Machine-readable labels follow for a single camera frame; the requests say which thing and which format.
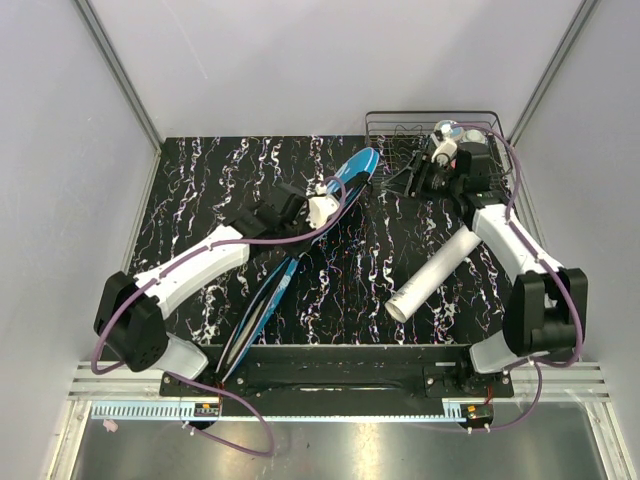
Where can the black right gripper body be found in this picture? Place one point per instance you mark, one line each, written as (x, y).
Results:
(427, 186)

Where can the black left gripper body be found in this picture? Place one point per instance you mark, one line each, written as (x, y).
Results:
(299, 227)

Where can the blue sport racket bag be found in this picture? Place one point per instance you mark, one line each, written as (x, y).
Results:
(345, 185)

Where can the white shuttlecock tube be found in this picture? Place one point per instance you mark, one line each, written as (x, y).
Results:
(424, 282)

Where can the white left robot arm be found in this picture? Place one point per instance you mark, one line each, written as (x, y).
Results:
(133, 309)

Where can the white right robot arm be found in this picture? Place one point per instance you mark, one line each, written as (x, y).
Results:
(546, 311)

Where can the blue ceramic mug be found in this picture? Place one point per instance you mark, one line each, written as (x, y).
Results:
(452, 131)

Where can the blue white patterned bowl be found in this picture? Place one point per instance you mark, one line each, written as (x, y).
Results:
(473, 135)

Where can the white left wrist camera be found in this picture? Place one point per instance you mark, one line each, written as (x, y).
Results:
(321, 206)

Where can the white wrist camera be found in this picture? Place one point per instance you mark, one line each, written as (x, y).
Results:
(445, 146)
(321, 206)

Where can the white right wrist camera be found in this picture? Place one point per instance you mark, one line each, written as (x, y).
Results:
(445, 146)

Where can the black wire dish basket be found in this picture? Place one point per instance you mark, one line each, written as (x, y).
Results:
(399, 134)

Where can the aluminium frame post left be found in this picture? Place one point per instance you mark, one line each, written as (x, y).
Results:
(90, 19)

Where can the aluminium frame post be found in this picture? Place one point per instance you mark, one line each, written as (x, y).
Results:
(569, 38)
(90, 19)

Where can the aluminium frame post right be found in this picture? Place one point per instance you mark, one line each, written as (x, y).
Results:
(569, 38)

